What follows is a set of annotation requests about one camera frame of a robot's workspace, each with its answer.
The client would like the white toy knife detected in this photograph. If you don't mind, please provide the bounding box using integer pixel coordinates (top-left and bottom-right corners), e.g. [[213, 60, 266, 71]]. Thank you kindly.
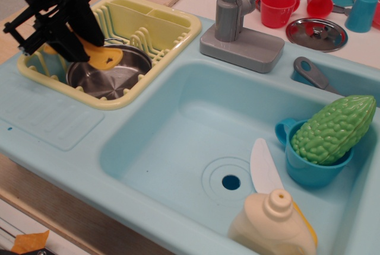
[[249, 138, 284, 194]]

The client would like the steel pot lid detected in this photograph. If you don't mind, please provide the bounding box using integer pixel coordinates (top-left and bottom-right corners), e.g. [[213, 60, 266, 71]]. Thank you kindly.
[[286, 18, 349, 52]]

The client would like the grey utensil handle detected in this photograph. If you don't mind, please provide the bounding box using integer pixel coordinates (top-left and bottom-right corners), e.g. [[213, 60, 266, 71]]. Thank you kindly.
[[293, 56, 340, 94]]

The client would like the light blue toy sink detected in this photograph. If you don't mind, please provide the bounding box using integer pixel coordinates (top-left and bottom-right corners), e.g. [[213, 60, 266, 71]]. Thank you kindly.
[[1, 30, 379, 254]]

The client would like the orange tape piece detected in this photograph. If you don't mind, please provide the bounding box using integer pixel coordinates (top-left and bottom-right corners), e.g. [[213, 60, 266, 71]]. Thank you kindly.
[[11, 230, 50, 254]]

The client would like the red cup front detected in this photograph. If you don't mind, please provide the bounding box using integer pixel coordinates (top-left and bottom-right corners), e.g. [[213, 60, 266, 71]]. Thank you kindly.
[[260, 0, 300, 28]]

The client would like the cream detergent bottle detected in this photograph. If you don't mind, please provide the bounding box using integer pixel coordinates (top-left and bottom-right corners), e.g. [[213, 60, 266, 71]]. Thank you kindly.
[[227, 189, 317, 254]]

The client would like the blue cup upside down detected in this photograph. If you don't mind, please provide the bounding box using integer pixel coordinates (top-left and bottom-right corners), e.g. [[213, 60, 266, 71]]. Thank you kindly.
[[344, 0, 378, 33]]

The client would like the red cup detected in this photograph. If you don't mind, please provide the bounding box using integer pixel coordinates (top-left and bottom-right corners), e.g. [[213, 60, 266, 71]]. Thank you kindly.
[[306, 0, 334, 18], [260, 0, 300, 28]]

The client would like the yellow dish brush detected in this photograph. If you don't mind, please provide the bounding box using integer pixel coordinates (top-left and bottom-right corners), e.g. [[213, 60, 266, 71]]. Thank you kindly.
[[43, 25, 123, 70]]

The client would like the green bitter melon toy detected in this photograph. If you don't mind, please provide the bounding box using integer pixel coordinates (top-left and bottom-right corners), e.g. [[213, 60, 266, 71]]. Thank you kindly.
[[290, 95, 376, 166]]

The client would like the yellow dish rack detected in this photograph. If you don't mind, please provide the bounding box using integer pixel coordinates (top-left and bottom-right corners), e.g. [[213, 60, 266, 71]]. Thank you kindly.
[[17, 0, 202, 110]]

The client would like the steel pot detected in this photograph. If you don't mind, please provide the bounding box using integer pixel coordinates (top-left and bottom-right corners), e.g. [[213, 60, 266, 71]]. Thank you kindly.
[[66, 44, 152, 100]]

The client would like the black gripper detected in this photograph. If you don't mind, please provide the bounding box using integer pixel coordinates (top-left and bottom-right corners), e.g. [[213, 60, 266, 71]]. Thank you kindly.
[[4, 0, 104, 62]]

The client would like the blue cup in sink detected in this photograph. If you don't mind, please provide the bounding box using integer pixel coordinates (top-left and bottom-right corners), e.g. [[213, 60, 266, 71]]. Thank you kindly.
[[275, 118, 354, 188]]

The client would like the red cup right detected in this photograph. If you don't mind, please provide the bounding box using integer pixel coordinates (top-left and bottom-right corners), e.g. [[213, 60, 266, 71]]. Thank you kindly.
[[306, 0, 334, 18]]

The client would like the grey toy faucet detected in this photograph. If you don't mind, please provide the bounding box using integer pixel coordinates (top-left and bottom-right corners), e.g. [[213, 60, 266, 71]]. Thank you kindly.
[[199, 0, 284, 74]]

